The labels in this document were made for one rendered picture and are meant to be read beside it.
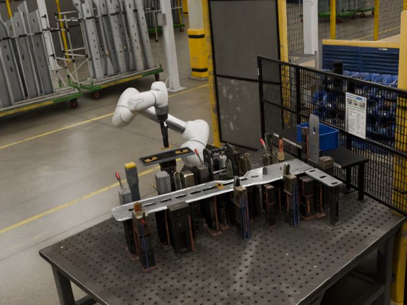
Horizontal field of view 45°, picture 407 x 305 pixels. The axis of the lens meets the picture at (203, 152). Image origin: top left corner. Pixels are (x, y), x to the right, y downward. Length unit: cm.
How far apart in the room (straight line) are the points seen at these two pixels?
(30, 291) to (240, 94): 328
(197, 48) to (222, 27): 494
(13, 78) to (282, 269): 779
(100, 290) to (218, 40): 394
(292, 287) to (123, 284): 95
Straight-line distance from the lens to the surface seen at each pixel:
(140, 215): 283
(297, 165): 345
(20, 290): 445
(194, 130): 381
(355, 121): 352
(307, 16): 769
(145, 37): 1124
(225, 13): 599
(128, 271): 302
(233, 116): 622
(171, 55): 1015
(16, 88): 992
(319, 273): 286
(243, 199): 306
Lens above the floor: 234
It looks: 21 degrees down
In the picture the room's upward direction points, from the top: 6 degrees counter-clockwise
